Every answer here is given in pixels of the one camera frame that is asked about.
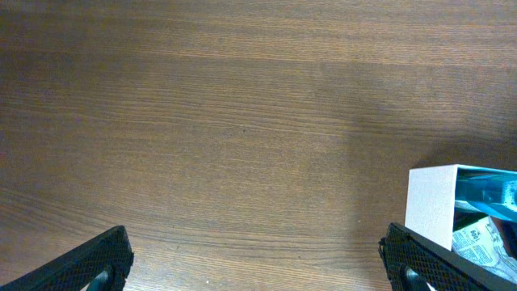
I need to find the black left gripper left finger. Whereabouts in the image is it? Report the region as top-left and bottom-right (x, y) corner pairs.
(1, 226), (134, 290)

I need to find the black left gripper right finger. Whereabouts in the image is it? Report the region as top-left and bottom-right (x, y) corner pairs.
(379, 222), (516, 291)

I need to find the green white soap packet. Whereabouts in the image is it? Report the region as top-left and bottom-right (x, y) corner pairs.
(452, 217), (516, 284)

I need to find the white cardboard box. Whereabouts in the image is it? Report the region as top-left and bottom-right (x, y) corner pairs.
(405, 164), (516, 259)

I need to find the teal mouthwash bottle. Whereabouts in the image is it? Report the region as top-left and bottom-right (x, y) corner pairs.
(455, 166), (516, 222)

